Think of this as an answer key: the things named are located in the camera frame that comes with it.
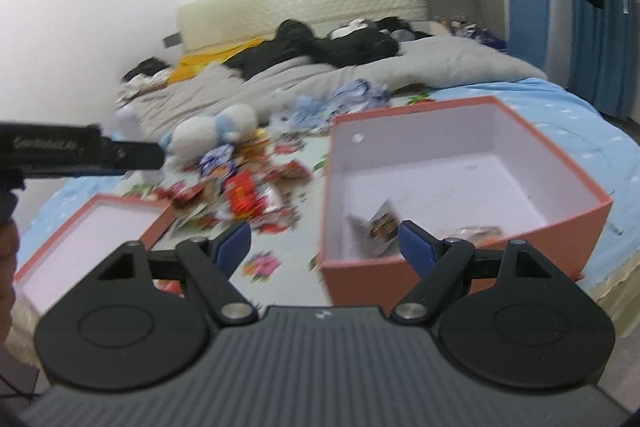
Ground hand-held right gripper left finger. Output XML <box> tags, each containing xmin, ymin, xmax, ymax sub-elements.
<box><xmin>97</xmin><ymin>222</ymin><xmax>257</xmax><ymax>327</ymax></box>

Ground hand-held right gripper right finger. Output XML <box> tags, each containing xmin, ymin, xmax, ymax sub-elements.
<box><xmin>391</xmin><ymin>220</ymin><xmax>544</xmax><ymax>324</ymax></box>

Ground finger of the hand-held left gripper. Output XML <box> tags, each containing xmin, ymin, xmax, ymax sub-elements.
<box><xmin>102</xmin><ymin>138</ymin><xmax>166</xmax><ymax>172</ymax></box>

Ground orange cardboard box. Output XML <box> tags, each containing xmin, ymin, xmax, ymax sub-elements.
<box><xmin>320</xmin><ymin>96</ymin><xmax>614</xmax><ymax>308</ymax></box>

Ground blue floral snack bag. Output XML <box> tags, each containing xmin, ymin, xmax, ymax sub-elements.
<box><xmin>199</xmin><ymin>144</ymin><xmax>239</xmax><ymax>178</ymax></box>

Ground grey printed snack packet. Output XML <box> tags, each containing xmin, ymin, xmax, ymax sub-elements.
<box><xmin>347</xmin><ymin>201</ymin><xmax>401</xmax><ymax>259</ymax></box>

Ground pile of snack packets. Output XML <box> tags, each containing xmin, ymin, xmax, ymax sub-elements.
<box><xmin>165</xmin><ymin>139</ymin><xmax>331</xmax><ymax>239</ymax></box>

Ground clear flat snack packet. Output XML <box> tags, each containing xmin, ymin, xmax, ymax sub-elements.
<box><xmin>440</xmin><ymin>226</ymin><xmax>502</xmax><ymax>249</ymax></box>

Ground white plush toy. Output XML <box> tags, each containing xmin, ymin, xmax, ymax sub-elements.
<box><xmin>160</xmin><ymin>103</ymin><xmax>259</xmax><ymax>168</ymax></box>

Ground heap of dark clothes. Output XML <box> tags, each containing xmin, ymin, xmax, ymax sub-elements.
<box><xmin>121</xmin><ymin>58</ymin><xmax>174</xmax><ymax>96</ymax></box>

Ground orange cardboard box lid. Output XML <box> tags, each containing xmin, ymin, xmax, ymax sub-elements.
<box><xmin>14</xmin><ymin>193</ymin><xmax>177</xmax><ymax>315</ymax></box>

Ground yellow cloth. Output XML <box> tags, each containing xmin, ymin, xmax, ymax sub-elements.
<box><xmin>167</xmin><ymin>38</ymin><xmax>266</xmax><ymax>84</ymax></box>

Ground crumpled blue white plastic bags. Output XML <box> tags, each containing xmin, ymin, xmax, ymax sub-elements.
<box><xmin>270</xmin><ymin>79</ymin><xmax>392</xmax><ymax>136</ymax></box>

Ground grey duvet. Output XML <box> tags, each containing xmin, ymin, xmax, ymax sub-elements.
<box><xmin>117</xmin><ymin>34</ymin><xmax>548</xmax><ymax>142</ymax></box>

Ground black jacket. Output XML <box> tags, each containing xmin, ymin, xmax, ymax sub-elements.
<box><xmin>225</xmin><ymin>19</ymin><xmax>401</xmax><ymax>80</ymax></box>

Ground cluttered nightstand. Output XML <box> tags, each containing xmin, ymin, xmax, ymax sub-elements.
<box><xmin>434</xmin><ymin>14</ymin><xmax>507</xmax><ymax>46</ymax></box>

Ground black white garment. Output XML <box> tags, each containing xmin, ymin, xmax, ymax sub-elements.
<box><xmin>330</xmin><ymin>19</ymin><xmax>376</xmax><ymax>40</ymax></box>

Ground blue chair back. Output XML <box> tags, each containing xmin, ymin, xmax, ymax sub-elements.
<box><xmin>507</xmin><ymin>0</ymin><xmax>550</xmax><ymax>68</ymax></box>

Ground blue curtain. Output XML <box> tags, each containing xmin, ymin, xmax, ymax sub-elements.
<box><xmin>567</xmin><ymin>0</ymin><xmax>640</xmax><ymax>120</ymax></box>

